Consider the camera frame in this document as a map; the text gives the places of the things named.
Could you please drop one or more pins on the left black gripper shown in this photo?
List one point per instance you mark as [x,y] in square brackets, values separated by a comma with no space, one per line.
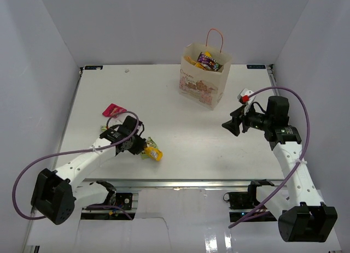
[138,148]

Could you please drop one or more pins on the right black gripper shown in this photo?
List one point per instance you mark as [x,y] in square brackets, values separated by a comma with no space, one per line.
[233,125]

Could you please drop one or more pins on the green white snack pouch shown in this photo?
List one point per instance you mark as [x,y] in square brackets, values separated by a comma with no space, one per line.
[149,142]

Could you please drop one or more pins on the yellow snack bar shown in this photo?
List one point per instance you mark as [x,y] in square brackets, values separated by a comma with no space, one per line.
[205,59]
[153,153]

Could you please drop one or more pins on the light green snack packet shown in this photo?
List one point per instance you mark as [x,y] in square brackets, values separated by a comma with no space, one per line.
[103,128]

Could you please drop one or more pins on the purple brown candy packet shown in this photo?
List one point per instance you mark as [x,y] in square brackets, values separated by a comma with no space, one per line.
[216,66]

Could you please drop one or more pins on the large tan chips bag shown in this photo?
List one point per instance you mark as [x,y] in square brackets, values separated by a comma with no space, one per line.
[194,63]

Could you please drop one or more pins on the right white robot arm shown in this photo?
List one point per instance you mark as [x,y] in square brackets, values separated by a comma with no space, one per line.
[302,216]

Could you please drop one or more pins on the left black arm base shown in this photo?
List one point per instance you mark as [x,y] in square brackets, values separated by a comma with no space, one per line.
[109,198]

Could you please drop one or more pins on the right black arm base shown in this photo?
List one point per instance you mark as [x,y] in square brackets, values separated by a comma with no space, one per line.
[240,203]

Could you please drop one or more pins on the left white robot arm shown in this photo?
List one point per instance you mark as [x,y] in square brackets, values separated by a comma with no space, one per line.
[57,192]

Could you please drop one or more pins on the red snack packet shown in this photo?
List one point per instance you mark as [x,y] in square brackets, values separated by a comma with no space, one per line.
[112,110]

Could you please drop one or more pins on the right blue corner label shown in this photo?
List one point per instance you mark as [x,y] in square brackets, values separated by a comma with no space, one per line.
[256,66]

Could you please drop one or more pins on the blue corner label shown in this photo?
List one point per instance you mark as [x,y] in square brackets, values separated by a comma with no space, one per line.
[256,66]
[93,67]

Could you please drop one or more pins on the left blue corner label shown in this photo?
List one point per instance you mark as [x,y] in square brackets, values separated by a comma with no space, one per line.
[93,67]

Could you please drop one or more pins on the aluminium table frame rail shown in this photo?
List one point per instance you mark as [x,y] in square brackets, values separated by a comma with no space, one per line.
[179,183]

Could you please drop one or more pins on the cream paper bag orange handles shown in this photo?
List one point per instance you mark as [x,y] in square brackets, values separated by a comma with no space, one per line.
[203,86]

